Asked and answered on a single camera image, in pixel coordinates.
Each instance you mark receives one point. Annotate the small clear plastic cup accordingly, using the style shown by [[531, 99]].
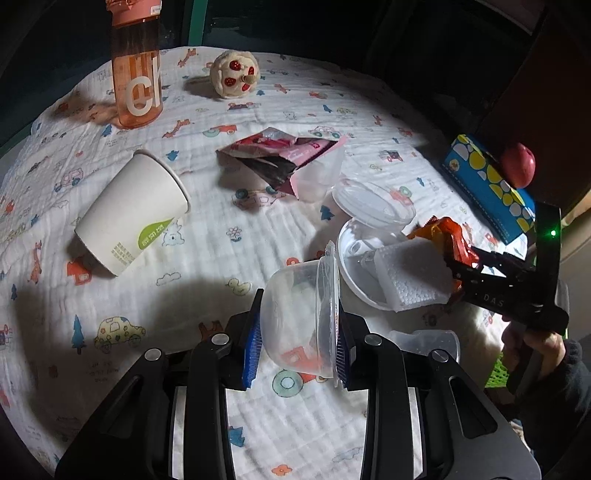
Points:
[[427, 345]]

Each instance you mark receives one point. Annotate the white paper cup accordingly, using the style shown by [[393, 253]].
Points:
[[134, 212]]

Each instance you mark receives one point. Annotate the orange red snack wrapper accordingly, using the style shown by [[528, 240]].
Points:
[[455, 240]]

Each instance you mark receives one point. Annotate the person's right forearm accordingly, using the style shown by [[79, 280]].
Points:
[[558, 397]]

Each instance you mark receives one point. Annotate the round clear plastic container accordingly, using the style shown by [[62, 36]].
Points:
[[302, 318]]

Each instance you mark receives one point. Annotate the clear plastic lid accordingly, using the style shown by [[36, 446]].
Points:
[[371, 203]]

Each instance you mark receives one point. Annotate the orange water bottle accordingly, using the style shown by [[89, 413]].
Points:
[[136, 69]]

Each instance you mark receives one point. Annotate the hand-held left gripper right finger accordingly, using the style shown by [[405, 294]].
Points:
[[344, 357]]

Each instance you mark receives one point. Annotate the green plastic basket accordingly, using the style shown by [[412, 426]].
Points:
[[499, 374]]

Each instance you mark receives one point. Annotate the clear plastic measuring cup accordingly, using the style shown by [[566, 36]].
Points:
[[318, 177]]

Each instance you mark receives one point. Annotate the cream plush cake toy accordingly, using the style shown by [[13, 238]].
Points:
[[234, 74]]

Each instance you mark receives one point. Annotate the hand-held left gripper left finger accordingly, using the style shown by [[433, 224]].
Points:
[[253, 342]]

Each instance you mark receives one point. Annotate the blue yellow tissue box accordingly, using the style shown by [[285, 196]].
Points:
[[491, 189]]

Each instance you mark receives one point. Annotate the person's right hand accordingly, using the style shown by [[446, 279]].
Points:
[[511, 344]]

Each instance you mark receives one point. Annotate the pink snack wrapper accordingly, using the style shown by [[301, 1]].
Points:
[[277, 154]]

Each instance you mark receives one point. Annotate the red ball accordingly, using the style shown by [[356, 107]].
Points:
[[518, 165]]

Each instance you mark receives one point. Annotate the green post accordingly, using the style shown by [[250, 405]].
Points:
[[197, 23]]

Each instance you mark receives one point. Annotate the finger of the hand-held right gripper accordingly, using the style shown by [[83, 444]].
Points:
[[461, 277], [498, 261]]

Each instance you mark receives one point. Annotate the white styrofoam piece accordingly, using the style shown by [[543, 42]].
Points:
[[411, 277]]

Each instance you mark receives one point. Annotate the printed white blanket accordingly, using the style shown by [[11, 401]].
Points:
[[152, 295]]

